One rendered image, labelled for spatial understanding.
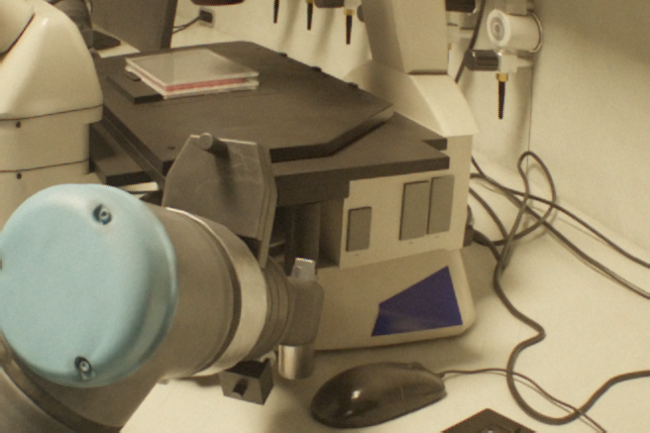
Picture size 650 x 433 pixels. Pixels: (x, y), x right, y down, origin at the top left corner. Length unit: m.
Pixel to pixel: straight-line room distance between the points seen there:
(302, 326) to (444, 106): 0.30
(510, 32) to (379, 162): 0.58
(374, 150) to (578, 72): 0.56
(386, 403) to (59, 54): 0.36
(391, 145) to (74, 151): 0.23
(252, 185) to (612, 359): 0.44
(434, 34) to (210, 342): 0.49
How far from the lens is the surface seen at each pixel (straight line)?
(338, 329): 0.81
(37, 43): 0.67
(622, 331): 0.91
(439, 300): 0.85
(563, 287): 0.99
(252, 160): 0.54
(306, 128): 0.70
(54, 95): 0.68
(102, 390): 0.41
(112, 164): 0.69
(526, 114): 1.31
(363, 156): 0.68
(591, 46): 1.18
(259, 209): 0.54
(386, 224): 0.82
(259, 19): 2.06
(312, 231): 0.71
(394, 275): 0.84
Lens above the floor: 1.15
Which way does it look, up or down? 20 degrees down
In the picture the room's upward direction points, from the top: 3 degrees clockwise
